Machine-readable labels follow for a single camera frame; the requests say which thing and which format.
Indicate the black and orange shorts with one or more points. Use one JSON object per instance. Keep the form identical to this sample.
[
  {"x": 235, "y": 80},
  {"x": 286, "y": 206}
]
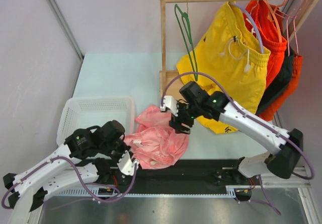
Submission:
[{"x": 283, "y": 85}]

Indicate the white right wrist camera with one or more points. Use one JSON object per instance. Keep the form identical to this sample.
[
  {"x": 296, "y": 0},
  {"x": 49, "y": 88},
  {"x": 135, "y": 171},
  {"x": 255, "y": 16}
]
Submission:
[{"x": 169, "y": 103}]

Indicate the lavender plastic hanger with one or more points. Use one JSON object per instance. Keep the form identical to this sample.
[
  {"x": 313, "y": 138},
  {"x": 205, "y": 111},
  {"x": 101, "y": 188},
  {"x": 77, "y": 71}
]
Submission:
[{"x": 258, "y": 36}]

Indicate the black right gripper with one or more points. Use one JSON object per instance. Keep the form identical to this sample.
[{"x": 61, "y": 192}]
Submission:
[{"x": 176, "y": 122}]

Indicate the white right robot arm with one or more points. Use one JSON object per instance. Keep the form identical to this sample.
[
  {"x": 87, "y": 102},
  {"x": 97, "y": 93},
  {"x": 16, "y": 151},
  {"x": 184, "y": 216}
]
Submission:
[{"x": 282, "y": 146}]

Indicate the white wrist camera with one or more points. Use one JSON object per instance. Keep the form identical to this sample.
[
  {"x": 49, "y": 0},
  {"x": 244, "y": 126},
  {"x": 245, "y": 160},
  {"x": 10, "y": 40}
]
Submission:
[
  {"x": 169, "y": 103},
  {"x": 127, "y": 165}
]

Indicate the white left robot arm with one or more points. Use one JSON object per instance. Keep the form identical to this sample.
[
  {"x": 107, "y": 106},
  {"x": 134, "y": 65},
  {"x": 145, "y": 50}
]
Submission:
[{"x": 84, "y": 158}]

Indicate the yellow shorts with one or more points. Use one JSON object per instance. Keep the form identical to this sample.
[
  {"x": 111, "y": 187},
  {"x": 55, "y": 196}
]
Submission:
[{"x": 232, "y": 55}]

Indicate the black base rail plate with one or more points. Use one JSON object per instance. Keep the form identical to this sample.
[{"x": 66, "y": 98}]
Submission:
[{"x": 193, "y": 176}]

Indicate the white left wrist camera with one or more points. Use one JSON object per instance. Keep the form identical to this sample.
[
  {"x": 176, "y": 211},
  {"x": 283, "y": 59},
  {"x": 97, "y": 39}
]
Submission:
[{"x": 127, "y": 165}]

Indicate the pink patterned shorts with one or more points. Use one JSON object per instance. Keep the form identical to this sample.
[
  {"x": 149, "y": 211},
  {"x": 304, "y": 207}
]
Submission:
[{"x": 155, "y": 144}]

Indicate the green wire hanger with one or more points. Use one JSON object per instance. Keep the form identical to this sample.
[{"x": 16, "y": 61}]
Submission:
[{"x": 185, "y": 28}]

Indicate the white plastic basket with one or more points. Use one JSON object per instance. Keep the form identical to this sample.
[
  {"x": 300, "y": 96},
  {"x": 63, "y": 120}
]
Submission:
[{"x": 89, "y": 111}]

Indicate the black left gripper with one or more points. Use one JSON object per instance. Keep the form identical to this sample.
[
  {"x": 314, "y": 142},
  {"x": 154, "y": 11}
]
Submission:
[{"x": 125, "y": 147}]

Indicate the white slotted cable duct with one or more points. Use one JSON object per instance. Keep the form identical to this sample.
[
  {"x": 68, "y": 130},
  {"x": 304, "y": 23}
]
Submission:
[{"x": 102, "y": 192}]

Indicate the pink wire hanger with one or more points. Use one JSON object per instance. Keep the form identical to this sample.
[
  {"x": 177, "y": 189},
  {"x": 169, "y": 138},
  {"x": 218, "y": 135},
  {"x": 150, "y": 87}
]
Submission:
[{"x": 291, "y": 15}]

